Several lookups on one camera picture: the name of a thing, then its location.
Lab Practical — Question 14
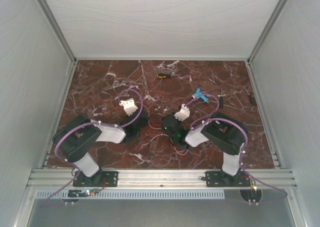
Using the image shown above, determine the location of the red wire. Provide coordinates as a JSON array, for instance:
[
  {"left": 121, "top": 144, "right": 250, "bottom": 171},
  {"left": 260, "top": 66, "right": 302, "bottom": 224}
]
[{"left": 147, "top": 120, "right": 171, "bottom": 142}]

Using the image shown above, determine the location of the white wire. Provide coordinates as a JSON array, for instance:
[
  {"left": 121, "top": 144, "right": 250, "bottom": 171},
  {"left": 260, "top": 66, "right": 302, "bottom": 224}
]
[{"left": 139, "top": 129, "right": 191, "bottom": 155}]

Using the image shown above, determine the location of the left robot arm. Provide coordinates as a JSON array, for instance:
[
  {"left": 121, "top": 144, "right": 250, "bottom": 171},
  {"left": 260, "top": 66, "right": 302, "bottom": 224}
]
[{"left": 52, "top": 110, "right": 149, "bottom": 187}]

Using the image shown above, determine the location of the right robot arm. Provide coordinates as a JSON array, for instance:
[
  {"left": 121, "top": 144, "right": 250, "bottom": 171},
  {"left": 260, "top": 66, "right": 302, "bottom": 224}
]
[{"left": 161, "top": 112, "right": 250, "bottom": 187}]

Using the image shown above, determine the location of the yellow black screwdriver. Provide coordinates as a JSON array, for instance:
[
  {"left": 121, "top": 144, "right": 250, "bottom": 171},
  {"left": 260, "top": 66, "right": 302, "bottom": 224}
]
[{"left": 157, "top": 73, "right": 180, "bottom": 79}]

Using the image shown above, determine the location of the blue plastic tool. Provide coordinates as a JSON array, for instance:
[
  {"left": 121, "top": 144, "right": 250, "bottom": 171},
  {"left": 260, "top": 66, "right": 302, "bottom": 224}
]
[{"left": 191, "top": 88, "right": 209, "bottom": 103}]

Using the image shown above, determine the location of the black screwdriver far right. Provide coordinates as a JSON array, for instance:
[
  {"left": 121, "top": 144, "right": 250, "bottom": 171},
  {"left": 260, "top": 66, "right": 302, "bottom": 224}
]
[{"left": 243, "top": 87, "right": 258, "bottom": 106}]

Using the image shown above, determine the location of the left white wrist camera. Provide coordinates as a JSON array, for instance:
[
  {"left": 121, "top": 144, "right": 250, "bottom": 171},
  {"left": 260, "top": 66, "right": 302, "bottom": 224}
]
[{"left": 119, "top": 98, "right": 138, "bottom": 116}]

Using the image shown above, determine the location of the black handle screwdriver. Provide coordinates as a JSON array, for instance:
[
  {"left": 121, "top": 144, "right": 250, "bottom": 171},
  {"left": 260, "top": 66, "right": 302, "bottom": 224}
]
[{"left": 218, "top": 88, "right": 225, "bottom": 108}]

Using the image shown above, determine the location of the slotted grey cable duct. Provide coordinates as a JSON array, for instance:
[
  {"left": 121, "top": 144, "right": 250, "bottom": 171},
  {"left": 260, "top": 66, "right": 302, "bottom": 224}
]
[{"left": 35, "top": 189, "right": 225, "bottom": 200}]

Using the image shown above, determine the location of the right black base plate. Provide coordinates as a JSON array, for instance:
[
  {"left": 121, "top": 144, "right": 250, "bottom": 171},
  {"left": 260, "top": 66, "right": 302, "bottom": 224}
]
[{"left": 200, "top": 170, "right": 251, "bottom": 188}]

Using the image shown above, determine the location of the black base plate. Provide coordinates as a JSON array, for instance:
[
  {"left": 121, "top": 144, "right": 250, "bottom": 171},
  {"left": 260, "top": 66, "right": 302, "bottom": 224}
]
[
  {"left": 200, "top": 170, "right": 251, "bottom": 188},
  {"left": 72, "top": 170, "right": 119, "bottom": 188}
]

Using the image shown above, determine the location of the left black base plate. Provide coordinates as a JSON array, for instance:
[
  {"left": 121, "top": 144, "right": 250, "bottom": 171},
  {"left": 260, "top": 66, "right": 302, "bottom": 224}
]
[{"left": 72, "top": 170, "right": 119, "bottom": 188}]

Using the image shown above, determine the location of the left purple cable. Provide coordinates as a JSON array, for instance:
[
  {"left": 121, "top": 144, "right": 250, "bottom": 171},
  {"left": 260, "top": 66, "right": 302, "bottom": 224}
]
[{"left": 39, "top": 88, "right": 144, "bottom": 208}]

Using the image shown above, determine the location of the aluminium front rail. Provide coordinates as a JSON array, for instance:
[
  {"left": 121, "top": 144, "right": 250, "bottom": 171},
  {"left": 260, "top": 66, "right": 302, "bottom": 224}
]
[{"left": 27, "top": 168, "right": 297, "bottom": 190}]

